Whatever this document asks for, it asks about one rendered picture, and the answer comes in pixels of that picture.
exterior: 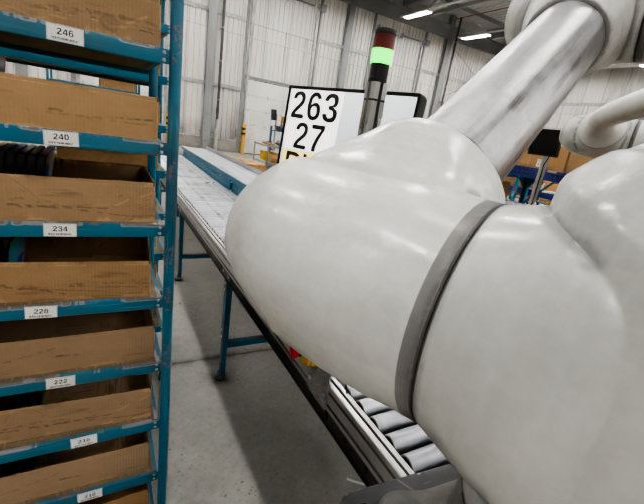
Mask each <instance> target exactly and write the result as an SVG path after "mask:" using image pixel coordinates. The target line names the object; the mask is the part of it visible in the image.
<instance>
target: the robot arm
mask: <svg viewBox="0 0 644 504"><path fill-rule="evenodd" d="M504 33H505V40H506V43H507V46H506V47H505V48H504V49H503V50H501V51H500V52H499V53H498V54H497V55H496V56H495V57H494V58H493V59H492V60H491V61H490V62H489V63H487V64H486V65H485V66H484V67H483V68H482V69H481V70H480V71H479V72H478V73H477V74H476V75H474V76H473V77H472V78H471V79H470V80H469V81H468V82H467V83H466V84H465V85H464V86H463V87H461V88H460V89H459V90H458V91H457V92H456V93H455V94H454V95H453V96H452V97H451V98H450V99H449V100H447V101H446V102H445V103H444V104H443V105H442V106H441V107H440V108H439V109H438V110H437V111H436V112H434V113H433V114H432V115H431V116H430V117H429V118H428V119H422V118H401V119H396V120H392V121H389V122H387V123H385V124H383V125H381V126H379V127H377V128H375V129H373V130H371V131H368V132H366V133H364V134H362V135H359V136H357V137H355V138H352V139H350V140H347V141H345V142H342V143H340V144H337V145H335V146H332V147H329V148H327V149H324V150H321V151H319V152H317V153H315V154H314V155H313V156H312V157H311V158H310V157H293V158H289V159H287V160H285V161H283V162H280V163H278V164H276V165H275V166H273V167H271V168H269V169H268V170H266V171H265V172H263V173H262V174H260V175H259V176H258V177H256V178H255V179H254V180H253V181H251V182H250V183H249V184H248V185H247V186H246V187H245V188H244V189H243V190H242V191H241V193H240V194H239V196H238V197H237V199H236V200H235V202H234V204H233V206H232V208H231V210H230V213H229V216H228V219H227V223H226V229H225V247H226V253H227V256H228V260H229V262H230V265H231V267H232V269H233V272H234V274H235V276H236V278H237V281H238V283H239V285H240V287H241V288H242V290H243V292H244V293H245V295H246V297H247V298H248V300H249V301H250V303H251V305H252V306H253V308H254V309H255V311H256V312H257V314H258V315H259V317H260V318H261V320H262V321H263V322H264V323H265V324H266V326H267V327H268V328H269V329H270V330H271V331H272V332H273V333H275V334H276V335H277V336H278V337H279V338H280V339H282V340H283V341H284V342H285V343H287V344H288V345H289V346H290V347H292V348H293V349H294V350H296V351H297V352H298V353H300V354H301V355H302V356H304V357H305V358H306V359H308V360H309V361H311V362H312V363H314V364H315V365H316V366H318V367H319V368H321V369H322V370H324V371H325V372H327V373H329V374H330V375H332V376H333V377H335V378H336V379H338V380H340V381H341V382H343V383H345V384H346V385H348V386H350V387H351V388H353V389H355V390H357V391H358V392H360V393H362V394H363V395H365V396H367V397H369V398H371V399H373V400H375V401H377V402H379V403H381V404H383V405H385V406H388V407H390V408H392V409H394V410H395V411H397V412H399V413H400V414H402V415H404V416H405V417H407V418H409V419H410V420H412V421H414V422H415V423H417V424H418V425H419V426H420V428H421V429H422V430H423V431H424V432H425V434H426V435H427V436H428V437H429V438H430V439H431V441H432V442H433V443H434V444H435V445H436V447H437V448H438V449H439V450H440V451H441V452H442V454H443V455H444V456H445V457H446V458H447V460H448V461H449V462H450V463H451V464H452V466H453V467H454V468H455V469H456V470H457V472H458V473H459V474H460V476H459V478H458V479H456V480H453V481H450V482H447V483H444V484H441V485H438V486H435V487H432V488H428V489H424V490H414V491H404V490H397V491H391V492H388V493H386V494H385V495H384V496H383V497H382V498H381V500H380V502H379V504H644V120H636V119H640V118H643V117H644V88H643V89H641V90H638V91H636V92H633V93H631V94H629V95H626V96H624V97H621V98H619V99H617V100H614V101H612V102H610V103H607V104H605V105H604V106H602V107H600V108H599V109H597V110H596V111H594V112H592V113H589V114H587V115H580V116H576V117H573V118H571V119H569V120H568V121H567V122H566V123H565V124H564V125H563V127H562V129H561V131H560V136H559V140H560V143H561V145H562V147H563V148H564V149H566V150H568V151H570V152H572V153H574V154H577V155H582V156H587V157H593V158H595V159H593V160H591V161H589V162H587V163H586V164H584V165H582V166H580V167H578V168H576V169H575V170H573V171H571V172H570V173H568V174H567V175H565V176H564V178H563V179H562V180H561V181H560V183H559V185H558V187H557V190H556V192H555V194H554V197H553V199H552V201H551V204H550V205H507V204H506V198H505V193H504V189H503V185H502V182H503V181H504V179H505V178H506V177H507V175H508V174H509V173H510V171H511V170H512V169H513V167H514V166H515V165H516V163H517V162H518V161H519V159H520V158H521V157H522V155H523V154H524V153H525V151H526V150H527V149H528V147H529V146H530V145H531V143H532V142H533V141H534V139H535V138H536V137H537V135H538V134H539V133H540V132H541V130H542V129H543V128H544V126H545V125H546V124H547V122H548V121H549V120H550V118H551V117H552V116H553V114H554V113H555V112H556V110H557V109H558V108H559V106H560V105H561V104H562V102H563V101H564V100H565V98H566V97H567V96H568V94H569V93H570V92H571V90H572V89H573V88H574V86H575V85H576V84H577V82H578V81H579V80H580V78H581V77H583V76H586V75H588V74H590V73H592V72H595V71H598V70H601V69H604V68H607V67H609V66H611V65H612V64H618V63H644V0H512V2H511V4H510V6H509V9H508V12H507V16H506V20H505V29H504Z"/></svg>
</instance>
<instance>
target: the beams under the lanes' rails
mask: <svg viewBox="0 0 644 504"><path fill-rule="evenodd" d="M177 208H178V209H179V211H180V212H181V213H182V215H183V216H184V218H185V219H186V221H187V222H188V223H189V225H190V226H191V228H192V229H193V231H194V232H195V234H196V235H197V236H198V238H199V239H200V241H201V242H202V244H203V245H204V246H205V248H206V249H207V251H208V252H209V254H210V255H211V257H212V258H213V259H214V261H215V262H216V264H217V265H218V267H219V268H220V270H221V271H222V273H223V275H224V276H225V278H226V279H227V280H228V282H229V283H230V284H231V285H232V287H233V288H234V290H235V291H236V293H237V294H238V296H239V297H240V298H241V300H242V301H243V303H244V304H245V306H246V307H247V309H248V310H249V311H250V313H251V314H252V316H253V317H254V319H255V320H256V322H257V323H258V324H259V326H260V327H261V329H262V330H263V332H264V333H265V334H266V336H267V337H268V339H269V340H270V342H271V343H272V345H273V346H274V347H275V349H276V350H277V352H278V353H279V355H280V356H281V358H282V359H283V360H284V362H285V363H286V365H287V366H288V368H289V369H290V371H291V372H292V373H293V375H294V376H295V378H296V379H297V381H298V382H299V384H300V385H301V386H302V388H303V389H304V391H305V392H306V394H307V395H308V397H309V398H310V399H311V401H312V402H313V404H314V405H315V407H316V408H317V410H318V411H319V412H320V414H321V415H322V417H323V418H324V420H325V421H326V423H327V424H328V425H329V427H330V428H331V430H332V431H333V433H334V434H335V435H336V437H337V438H338V440H339V441H340V443H341V444H342V446H343V447H344V448H345V450H346V451H347V453H348V454H349V456H350V457H351V459H352V460H353V461H354V463H355V464H356V466H357V467H358V469H359V470H360V472H361V473H362V474H363V476H364V477H365V479H366V480H367V482H368V483H369V485H370V486H373V485H376V484H379V483H378V481H377V480H376V478H375V477H374V476H373V474H372V473H371V471H370V470H369V469H368V467H367V466H366V464H365V463H364V462H363V460H362V459H361V458H360V456H359V455H358V453H357V452H356V451H355V449H354V448H353V446H352V445H351V444H350V442H349V441H348V439H347V438H346V437H345V435H344V434H343V433H342V431H341V430H340V428H339V427H338V426H337V424H336V423H335V421H334V420H333V419H332V417H331V416H330V414H329V413H328V412H327V410H326V409H325V410H323V409H322V407H321V406H320V404H319V403H318V402H317V400H316V399H315V397H314V396H313V395H312V393H311V392H310V390H309V389H308V388H307V386H306V381H305V380H304V378H303V377H302V376H301V374H300V373H299V371H298V370H297V369H296V367H295V366H294V364H293V363H292V362H291V360H290V359H289V358H288V356H287V355H286V353H285V352H284V351H283V349H282V348H281V346H280V345H279V344H278V342H277V341H276V339H275V338H274V337H273V335H272V334H271V333H270V331H269V330H268V328H267V327H266V326H265V324H264V323H263V321H262V320H261V319H260V317H259V316H258V314H257V313H256V312H255V310H254V309H253V308H252V306H251V305H250V303H249V302H248V301H247V299H246V298H245V296H244V295H243V294H242V292H241V291H240V289H239V288H238V287H237V285H236V284H235V283H234V281H233V280H232V278H231V277H230V276H229V274H228V273H227V271H226V270H225V269H224V267H223V266H222V264H221V263H220V262H219V260H218V259H217V258H216V256H215V255H214V253H213V252H212V251H211V249H210V248H209V246H208V245H207V244H206V242H205V241H204V240H203V238H202V237H201V235H200V234H199V233H198V231H197V230H196V228H195V227H194V226H193V224H192V223H191V221H190V220H189V219H188V217H187V216H186V215H185V213H184V212H183V210H182V209H181V208H180V206H179V205H178V203H177Z"/></svg>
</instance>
